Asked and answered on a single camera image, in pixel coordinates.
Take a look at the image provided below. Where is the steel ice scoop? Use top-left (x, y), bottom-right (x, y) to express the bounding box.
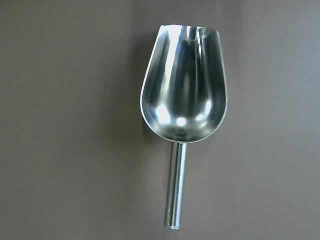
top-left (140, 24), bottom-right (228, 230)

